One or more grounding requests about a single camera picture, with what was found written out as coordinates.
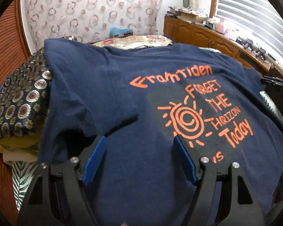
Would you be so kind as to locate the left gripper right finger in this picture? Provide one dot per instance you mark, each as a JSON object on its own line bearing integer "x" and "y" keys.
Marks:
{"x": 238, "y": 204}

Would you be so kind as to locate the black spare gripper on cabinet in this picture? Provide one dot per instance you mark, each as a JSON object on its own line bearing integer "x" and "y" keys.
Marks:
{"x": 246, "y": 43}

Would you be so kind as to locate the brown louvered wardrobe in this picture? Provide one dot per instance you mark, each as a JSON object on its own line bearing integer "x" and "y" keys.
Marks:
{"x": 13, "y": 52}

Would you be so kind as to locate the palm leaf print towel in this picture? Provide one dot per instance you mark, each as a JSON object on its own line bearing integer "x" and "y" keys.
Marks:
{"x": 22, "y": 174}

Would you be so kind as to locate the pink circle pattern curtain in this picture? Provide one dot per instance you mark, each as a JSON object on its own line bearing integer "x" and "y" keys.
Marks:
{"x": 87, "y": 20}

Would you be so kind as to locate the pink bottle on cabinet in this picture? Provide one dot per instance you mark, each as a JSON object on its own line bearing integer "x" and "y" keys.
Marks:
{"x": 221, "y": 26}

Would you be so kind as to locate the yellow plush toy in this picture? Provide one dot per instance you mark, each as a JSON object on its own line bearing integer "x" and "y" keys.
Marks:
{"x": 26, "y": 143}

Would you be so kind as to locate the zebra window blind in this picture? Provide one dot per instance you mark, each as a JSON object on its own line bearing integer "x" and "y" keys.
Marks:
{"x": 259, "y": 16}

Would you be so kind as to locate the wooden side cabinet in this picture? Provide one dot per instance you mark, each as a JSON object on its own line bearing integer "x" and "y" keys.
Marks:
{"x": 183, "y": 32}

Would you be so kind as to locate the dark patterned folded garment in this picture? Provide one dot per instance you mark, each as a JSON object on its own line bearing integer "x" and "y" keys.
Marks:
{"x": 24, "y": 98}

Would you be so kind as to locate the blue item on box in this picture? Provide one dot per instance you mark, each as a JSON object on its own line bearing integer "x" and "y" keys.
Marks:
{"x": 119, "y": 33}

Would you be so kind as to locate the cardboard box on cabinet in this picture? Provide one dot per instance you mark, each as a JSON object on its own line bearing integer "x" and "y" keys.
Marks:
{"x": 192, "y": 17}

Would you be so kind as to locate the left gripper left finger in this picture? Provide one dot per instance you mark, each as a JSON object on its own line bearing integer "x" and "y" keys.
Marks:
{"x": 56, "y": 196}

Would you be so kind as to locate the floral bed blanket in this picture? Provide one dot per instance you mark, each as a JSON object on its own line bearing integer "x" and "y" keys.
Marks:
{"x": 135, "y": 42}

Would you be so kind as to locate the navy printed t-shirt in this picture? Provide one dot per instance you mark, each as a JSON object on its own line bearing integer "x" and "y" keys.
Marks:
{"x": 140, "y": 100}

